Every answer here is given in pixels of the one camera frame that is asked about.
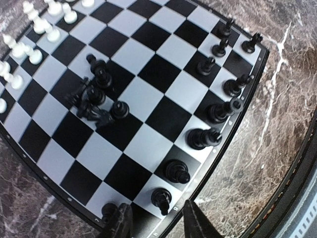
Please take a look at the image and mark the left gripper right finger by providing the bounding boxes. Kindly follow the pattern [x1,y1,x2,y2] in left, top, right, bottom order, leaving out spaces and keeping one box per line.
[182,200,223,238]

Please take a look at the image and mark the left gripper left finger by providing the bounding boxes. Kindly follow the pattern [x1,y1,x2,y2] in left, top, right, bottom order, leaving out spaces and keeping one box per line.
[99,203,133,238]

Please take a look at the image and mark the black chess piece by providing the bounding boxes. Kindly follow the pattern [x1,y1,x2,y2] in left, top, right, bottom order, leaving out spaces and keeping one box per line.
[151,188,172,216]
[211,38,229,57]
[207,98,244,123]
[164,159,191,184]

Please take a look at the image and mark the black chess pawn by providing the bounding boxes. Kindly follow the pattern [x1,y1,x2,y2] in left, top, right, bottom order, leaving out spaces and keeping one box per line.
[102,203,117,224]
[217,18,235,38]
[197,57,215,76]
[186,127,222,150]

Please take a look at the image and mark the black white chessboard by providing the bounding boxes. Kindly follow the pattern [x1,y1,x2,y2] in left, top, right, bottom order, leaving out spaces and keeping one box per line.
[0,0,269,238]

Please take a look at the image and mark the black chess knight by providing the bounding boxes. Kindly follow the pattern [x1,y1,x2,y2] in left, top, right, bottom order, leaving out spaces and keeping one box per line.
[223,74,254,98]

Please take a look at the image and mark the pile of black chess pieces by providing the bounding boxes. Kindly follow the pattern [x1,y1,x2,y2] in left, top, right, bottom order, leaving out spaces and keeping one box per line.
[64,54,130,129]

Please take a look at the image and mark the black front table rail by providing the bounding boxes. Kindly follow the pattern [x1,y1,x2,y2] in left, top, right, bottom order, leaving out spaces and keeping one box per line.
[242,114,317,238]

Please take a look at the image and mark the white slotted cable duct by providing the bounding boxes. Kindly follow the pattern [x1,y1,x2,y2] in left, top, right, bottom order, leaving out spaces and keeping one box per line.
[290,193,317,238]

